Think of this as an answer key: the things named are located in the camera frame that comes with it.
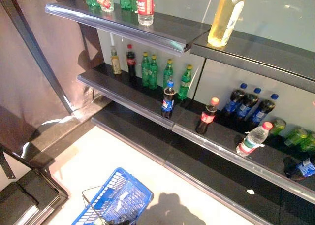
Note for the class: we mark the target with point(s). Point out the blue plastic shopping basket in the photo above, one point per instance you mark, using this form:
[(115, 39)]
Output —
[(120, 200)]

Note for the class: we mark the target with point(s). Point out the pepsi bottle blue cap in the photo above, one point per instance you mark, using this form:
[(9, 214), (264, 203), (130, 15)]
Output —
[(168, 102), (247, 106), (233, 100), (262, 111)]

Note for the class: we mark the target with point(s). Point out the green soda bottle yellow cap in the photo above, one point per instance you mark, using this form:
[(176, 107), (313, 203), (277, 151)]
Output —
[(168, 73), (185, 83), (145, 70), (153, 72)]

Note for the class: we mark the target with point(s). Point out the cola bottle red cap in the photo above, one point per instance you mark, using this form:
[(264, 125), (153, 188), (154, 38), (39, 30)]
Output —
[(206, 118), (131, 62)]

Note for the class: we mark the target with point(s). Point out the small yellow tea bottle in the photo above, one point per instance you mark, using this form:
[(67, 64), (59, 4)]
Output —
[(115, 63)]

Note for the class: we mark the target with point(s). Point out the black base shelf board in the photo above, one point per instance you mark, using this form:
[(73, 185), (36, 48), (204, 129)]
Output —
[(187, 161)]

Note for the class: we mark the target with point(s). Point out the water bottle red label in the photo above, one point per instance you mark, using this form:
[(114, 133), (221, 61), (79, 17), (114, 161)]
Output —
[(145, 8)]

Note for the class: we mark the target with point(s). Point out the water bottle red cap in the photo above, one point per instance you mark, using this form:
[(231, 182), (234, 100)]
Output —
[(253, 140)]

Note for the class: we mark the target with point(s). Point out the yellow tea bottle white label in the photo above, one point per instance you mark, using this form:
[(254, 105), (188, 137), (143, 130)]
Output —
[(225, 18)]

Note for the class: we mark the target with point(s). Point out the white paper scrap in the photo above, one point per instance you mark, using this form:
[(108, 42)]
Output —
[(250, 191)]

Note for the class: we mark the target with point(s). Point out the pepsi bottle lying down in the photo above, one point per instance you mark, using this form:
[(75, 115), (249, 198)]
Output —
[(299, 168)]

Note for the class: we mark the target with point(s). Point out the black side shelf unit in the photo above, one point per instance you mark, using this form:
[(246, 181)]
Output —
[(24, 195)]

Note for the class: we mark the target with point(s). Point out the black metal frame post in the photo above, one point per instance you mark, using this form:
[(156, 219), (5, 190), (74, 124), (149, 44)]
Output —
[(32, 45)]

